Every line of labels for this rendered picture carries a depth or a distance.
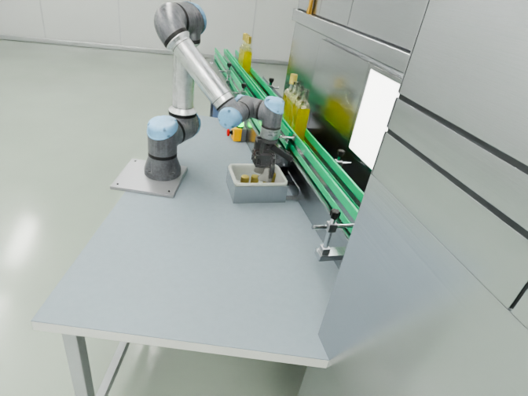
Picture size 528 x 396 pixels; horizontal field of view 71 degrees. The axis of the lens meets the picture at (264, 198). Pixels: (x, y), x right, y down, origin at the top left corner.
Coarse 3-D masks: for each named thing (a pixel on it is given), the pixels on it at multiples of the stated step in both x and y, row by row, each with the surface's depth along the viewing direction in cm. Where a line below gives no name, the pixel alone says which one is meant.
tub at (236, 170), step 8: (232, 168) 156; (240, 168) 158; (248, 168) 159; (232, 176) 148; (240, 176) 160; (280, 176) 155; (240, 184) 143; (248, 184) 144; (256, 184) 145; (264, 184) 146; (272, 184) 147; (280, 184) 148
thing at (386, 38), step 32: (320, 0) 179; (352, 0) 150; (384, 0) 130; (416, 0) 114; (320, 32) 174; (352, 32) 147; (384, 32) 130; (416, 32) 114; (288, 64) 221; (384, 64) 130; (320, 128) 181; (352, 160) 153
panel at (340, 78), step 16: (320, 48) 173; (336, 48) 158; (320, 64) 173; (336, 64) 158; (352, 64) 146; (368, 64) 135; (320, 80) 173; (336, 80) 158; (352, 80) 146; (400, 80) 118; (320, 96) 174; (336, 96) 158; (352, 96) 146; (320, 112) 174; (336, 112) 159; (352, 112) 146; (336, 128) 159; (352, 128) 146
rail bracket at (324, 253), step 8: (336, 216) 103; (328, 224) 105; (336, 224) 105; (344, 224) 107; (352, 224) 108; (328, 232) 106; (328, 240) 108; (320, 248) 111; (328, 248) 110; (336, 248) 114; (344, 248) 114; (320, 256) 109; (328, 256) 110; (336, 256) 111
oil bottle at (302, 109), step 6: (300, 102) 161; (306, 102) 161; (300, 108) 161; (306, 108) 161; (294, 114) 166; (300, 114) 162; (306, 114) 163; (294, 120) 166; (300, 120) 164; (306, 120) 164; (294, 126) 166; (300, 126) 165; (300, 132) 167; (300, 138) 169
